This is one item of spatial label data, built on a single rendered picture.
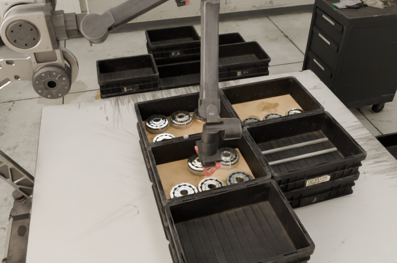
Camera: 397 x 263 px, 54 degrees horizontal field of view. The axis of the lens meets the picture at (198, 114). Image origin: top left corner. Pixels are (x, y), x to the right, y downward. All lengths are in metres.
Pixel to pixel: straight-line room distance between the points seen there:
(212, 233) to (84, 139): 0.88
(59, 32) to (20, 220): 1.35
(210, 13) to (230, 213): 0.69
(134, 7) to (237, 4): 3.63
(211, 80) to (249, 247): 0.56
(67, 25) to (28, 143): 2.05
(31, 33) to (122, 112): 0.98
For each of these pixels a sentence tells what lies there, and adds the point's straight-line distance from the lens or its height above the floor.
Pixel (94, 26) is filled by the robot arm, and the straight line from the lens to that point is 1.21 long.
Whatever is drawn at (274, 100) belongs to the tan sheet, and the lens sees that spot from 1.97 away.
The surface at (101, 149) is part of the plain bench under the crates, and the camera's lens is 1.90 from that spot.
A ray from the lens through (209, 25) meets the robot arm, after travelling 1.27.
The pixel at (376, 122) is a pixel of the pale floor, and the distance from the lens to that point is 3.44.
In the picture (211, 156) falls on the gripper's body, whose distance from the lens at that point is 1.31.
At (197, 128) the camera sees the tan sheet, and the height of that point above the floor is 0.83.
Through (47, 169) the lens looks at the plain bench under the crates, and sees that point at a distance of 1.87.
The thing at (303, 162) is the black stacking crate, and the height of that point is 0.83.
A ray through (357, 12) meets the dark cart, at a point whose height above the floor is 0.86.
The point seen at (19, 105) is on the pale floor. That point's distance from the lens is 3.65.
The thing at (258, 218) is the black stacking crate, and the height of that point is 0.83.
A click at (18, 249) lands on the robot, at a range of 2.24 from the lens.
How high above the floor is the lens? 1.95
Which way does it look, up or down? 37 degrees down
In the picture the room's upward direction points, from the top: straight up
